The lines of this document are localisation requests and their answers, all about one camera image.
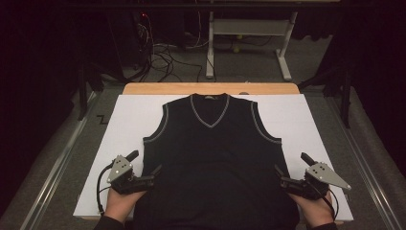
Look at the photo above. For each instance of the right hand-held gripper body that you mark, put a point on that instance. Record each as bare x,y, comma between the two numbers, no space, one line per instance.
319,175

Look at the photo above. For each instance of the white metal desk frame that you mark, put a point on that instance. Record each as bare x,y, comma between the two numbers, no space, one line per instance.
249,27

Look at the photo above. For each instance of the black metal stand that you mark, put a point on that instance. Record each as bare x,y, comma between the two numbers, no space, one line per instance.
84,86
343,92

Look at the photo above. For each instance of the metal floor rail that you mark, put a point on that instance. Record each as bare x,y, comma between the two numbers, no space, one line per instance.
367,166
54,166

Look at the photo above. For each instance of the dark navy knit vest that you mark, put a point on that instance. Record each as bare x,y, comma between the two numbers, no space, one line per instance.
214,159

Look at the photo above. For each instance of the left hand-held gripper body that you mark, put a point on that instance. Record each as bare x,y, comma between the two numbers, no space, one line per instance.
120,169

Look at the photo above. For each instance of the person's right hand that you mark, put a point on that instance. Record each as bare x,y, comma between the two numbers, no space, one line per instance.
316,211

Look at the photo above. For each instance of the person's left hand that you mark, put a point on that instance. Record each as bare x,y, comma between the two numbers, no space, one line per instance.
119,204

